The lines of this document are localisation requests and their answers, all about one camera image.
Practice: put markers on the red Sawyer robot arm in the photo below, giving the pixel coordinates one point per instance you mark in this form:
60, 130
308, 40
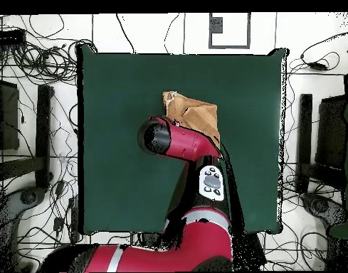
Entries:
188, 142

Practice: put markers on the black flat panel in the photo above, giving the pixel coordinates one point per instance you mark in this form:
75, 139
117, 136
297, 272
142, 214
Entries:
331, 133
8, 113

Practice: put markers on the grey square floor frame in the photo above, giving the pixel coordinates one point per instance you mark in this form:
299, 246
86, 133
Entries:
230, 47

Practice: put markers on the long black power strip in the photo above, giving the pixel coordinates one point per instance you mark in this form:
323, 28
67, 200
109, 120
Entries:
74, 219

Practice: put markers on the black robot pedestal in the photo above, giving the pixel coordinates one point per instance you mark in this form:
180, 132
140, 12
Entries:
151, 239

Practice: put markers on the dark wheeled stand foot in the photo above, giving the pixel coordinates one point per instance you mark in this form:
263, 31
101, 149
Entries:
321, 207
11, 207

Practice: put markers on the dark green table cloth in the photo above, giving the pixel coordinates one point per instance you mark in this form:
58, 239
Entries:
119, 85

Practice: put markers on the small black power adapter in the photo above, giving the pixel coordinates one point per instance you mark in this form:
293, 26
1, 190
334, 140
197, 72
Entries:
59, 188
58, 224

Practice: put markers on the black metal stand base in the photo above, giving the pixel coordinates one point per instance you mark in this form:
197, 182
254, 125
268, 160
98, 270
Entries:
304, 136
42, 136

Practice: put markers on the tan terry towel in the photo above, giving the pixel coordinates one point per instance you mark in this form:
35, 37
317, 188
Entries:
199, 113

